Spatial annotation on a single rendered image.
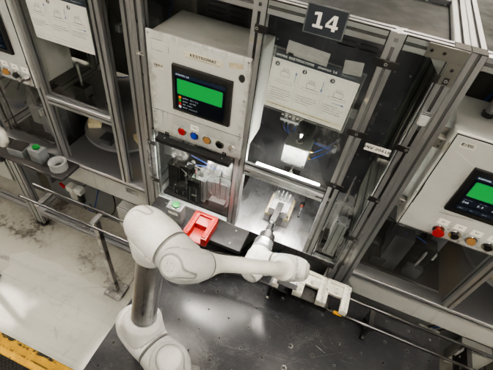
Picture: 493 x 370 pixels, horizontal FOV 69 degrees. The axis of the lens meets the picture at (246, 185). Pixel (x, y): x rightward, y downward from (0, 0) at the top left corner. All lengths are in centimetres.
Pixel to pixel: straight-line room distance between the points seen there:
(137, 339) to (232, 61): 111
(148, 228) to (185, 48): 66
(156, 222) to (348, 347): 120
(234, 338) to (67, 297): 137
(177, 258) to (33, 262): 210
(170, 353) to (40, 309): 147
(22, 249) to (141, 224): 207
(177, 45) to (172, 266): 78
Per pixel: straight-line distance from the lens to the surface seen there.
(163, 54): 146
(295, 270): 151
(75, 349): 266
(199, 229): 185
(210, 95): 140
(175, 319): 188
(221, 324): 187
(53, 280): 292
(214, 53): 134
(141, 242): 115
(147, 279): 130
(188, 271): 106
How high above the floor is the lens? 241
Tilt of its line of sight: 46 degrees down
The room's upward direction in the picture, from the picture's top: 9 degrees clockwise
